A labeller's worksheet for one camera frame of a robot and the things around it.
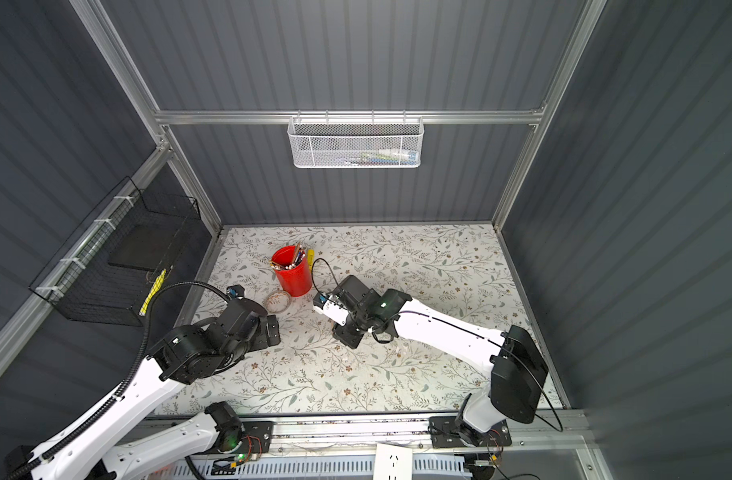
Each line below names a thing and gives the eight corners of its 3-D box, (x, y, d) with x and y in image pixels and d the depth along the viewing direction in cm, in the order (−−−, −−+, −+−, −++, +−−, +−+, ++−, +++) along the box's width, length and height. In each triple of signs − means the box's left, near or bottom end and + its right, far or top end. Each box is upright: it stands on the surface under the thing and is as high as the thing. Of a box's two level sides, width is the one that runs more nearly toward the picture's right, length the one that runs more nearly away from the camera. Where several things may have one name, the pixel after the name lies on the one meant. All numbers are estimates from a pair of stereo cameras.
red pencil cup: (280, 296, 102) (268, 269, 90) (286, 272, 109) (275, 244, 96) (310, 296, 102) (301, 269, 90) (314, 272, 109) (306, 244, 96)
